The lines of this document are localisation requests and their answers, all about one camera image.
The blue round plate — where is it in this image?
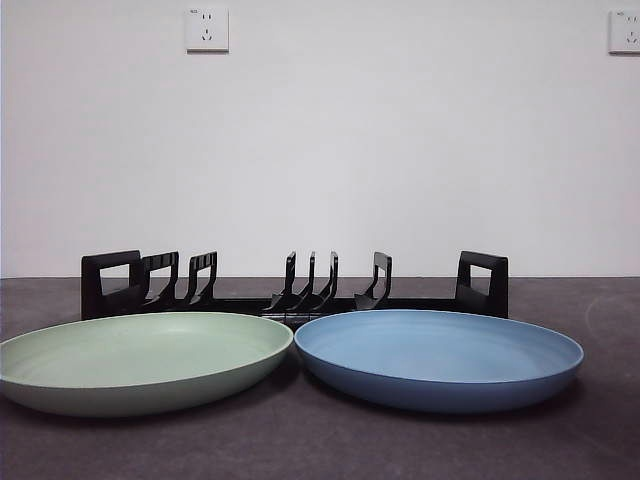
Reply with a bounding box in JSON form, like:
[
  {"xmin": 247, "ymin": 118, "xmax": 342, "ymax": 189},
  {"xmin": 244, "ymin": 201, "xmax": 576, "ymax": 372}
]
[{"xmin": 293, "ymin": 308, "xmax": 585, "ymax": 415}]

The green round plate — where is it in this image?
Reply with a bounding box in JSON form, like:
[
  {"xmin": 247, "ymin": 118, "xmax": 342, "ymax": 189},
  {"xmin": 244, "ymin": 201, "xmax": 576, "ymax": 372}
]
[{"xmin": 0, "ymin": 311, "xmax": 295, "ymax": 418}]

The black plastic plate rack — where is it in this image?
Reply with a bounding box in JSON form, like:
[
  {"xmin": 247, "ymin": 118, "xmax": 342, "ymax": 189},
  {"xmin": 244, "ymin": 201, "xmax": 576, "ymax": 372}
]
[{"xmin": 81, "ymin": 249, "xmax": 510, "ymax": 322}]

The white wall socket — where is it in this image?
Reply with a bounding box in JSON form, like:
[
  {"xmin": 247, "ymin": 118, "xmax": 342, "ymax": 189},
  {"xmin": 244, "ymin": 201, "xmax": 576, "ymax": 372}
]
[
  {"xmin": 186, "ymin": 6, "xmax": 231, "ymax": 54},
  {"xmin": 608, "ymin": 8, "xmax": 640, "ymax": 56}
]

